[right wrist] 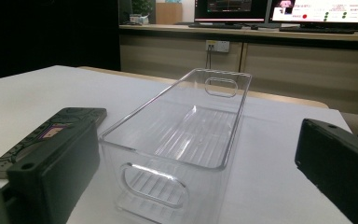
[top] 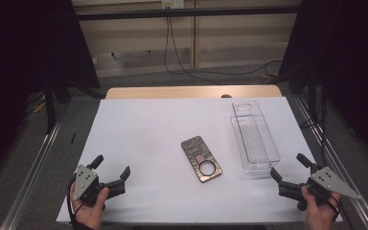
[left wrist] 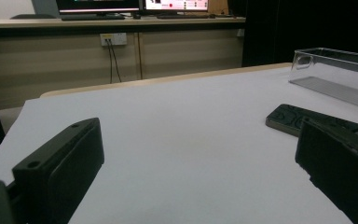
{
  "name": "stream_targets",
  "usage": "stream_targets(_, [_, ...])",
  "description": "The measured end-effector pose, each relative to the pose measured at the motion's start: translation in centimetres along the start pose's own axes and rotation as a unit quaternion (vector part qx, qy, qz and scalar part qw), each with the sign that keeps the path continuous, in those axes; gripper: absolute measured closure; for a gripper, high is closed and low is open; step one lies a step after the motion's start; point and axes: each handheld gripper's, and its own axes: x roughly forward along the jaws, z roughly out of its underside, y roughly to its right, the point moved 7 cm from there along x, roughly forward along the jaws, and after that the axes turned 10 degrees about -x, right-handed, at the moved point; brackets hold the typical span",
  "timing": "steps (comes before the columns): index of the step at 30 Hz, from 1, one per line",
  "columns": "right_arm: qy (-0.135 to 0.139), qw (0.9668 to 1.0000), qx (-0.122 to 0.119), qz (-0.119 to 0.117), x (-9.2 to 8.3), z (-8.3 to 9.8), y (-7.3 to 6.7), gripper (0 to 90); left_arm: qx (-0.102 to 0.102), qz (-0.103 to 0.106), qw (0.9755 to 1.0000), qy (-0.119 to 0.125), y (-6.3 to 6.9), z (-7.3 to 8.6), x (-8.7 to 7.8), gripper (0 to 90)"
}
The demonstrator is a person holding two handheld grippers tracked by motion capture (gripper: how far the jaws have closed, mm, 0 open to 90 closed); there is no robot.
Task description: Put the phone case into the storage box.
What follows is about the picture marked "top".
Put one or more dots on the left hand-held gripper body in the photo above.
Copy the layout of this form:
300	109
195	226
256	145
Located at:
84	183

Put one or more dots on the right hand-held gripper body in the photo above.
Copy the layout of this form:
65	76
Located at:
327	182

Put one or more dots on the clear plastic container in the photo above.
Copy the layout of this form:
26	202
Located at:
256	140

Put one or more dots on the person's left hand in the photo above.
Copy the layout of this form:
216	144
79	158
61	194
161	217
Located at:
89	214

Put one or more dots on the person's right hand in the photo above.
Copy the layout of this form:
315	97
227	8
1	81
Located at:
319	214

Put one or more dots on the small black floor object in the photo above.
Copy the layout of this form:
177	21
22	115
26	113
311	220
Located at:
73	137

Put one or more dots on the white board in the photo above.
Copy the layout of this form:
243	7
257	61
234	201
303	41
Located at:
147	140

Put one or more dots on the black metal stand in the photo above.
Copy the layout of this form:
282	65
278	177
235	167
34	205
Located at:
49	105

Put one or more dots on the dark round table knob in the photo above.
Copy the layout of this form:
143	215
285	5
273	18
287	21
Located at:
226	96

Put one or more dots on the wooden table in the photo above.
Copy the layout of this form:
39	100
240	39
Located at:
172	92

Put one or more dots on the black curtain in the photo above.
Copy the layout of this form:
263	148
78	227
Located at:
19	64
348	64

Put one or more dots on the black horizontal bar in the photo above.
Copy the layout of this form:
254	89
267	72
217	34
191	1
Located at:
179	12

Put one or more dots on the metal floor rail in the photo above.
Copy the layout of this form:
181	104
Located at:
364	211
32	179

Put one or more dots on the white wall outlet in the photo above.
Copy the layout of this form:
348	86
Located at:
172	4

